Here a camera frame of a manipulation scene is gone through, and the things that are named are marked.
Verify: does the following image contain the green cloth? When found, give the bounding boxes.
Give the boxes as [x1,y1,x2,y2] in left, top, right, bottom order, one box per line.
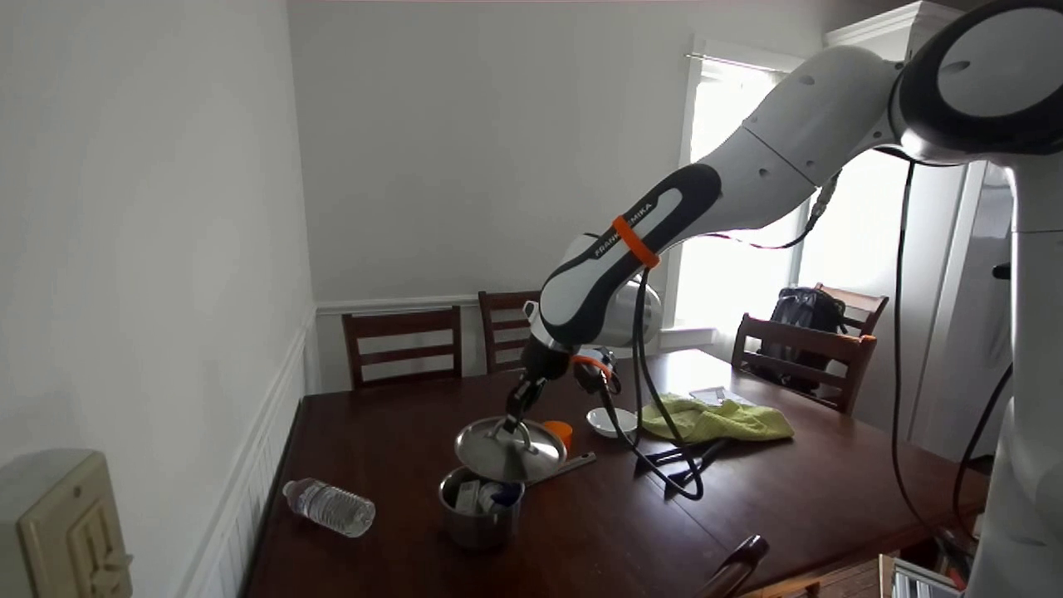
[639,392,797,452]

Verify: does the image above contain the black looped cable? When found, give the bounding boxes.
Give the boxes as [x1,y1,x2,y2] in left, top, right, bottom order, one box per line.
[593,262,728,506]

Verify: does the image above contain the beige wall light switch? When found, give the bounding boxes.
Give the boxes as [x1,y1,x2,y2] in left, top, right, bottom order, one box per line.
[0,445,137,598]

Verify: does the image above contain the clear plastic water bottle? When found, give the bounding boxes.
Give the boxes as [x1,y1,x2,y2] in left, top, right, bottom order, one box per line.
[278,476,381,546]

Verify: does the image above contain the bright window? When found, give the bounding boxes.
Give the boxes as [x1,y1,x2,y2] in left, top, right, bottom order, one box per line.
[672,46,923,338]

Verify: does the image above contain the silver pot lid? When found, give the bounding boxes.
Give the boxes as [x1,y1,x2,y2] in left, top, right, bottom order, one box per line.
[451,411,571,485]

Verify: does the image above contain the silver pot with handle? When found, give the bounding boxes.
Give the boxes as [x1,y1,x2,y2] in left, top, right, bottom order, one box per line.
[434,447,600,555]

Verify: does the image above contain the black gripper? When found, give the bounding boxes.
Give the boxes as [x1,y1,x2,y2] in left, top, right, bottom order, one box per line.
[501,367,557,427]

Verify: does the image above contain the small white bowl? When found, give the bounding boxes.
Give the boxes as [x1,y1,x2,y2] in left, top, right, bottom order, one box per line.
[585,405,645,441]

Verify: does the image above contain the black bag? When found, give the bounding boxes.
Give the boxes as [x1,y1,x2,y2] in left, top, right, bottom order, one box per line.
[770,282,846,334]

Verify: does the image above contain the orange strap on arm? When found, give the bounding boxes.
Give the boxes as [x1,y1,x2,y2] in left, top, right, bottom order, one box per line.
[609,212,661,268]

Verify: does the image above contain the black hanging cable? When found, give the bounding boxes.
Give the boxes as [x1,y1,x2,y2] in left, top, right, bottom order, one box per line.
[885,154,970,540]

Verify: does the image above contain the wooden framed panel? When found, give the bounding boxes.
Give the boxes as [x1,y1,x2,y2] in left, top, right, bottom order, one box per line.
[878,548,970,598]

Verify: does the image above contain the dark wooden slat chair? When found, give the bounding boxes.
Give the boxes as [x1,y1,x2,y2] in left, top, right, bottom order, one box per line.
[474,288,544,380]
[340,302,465,396]
[817,282,892,338]
[728,310,881,417]

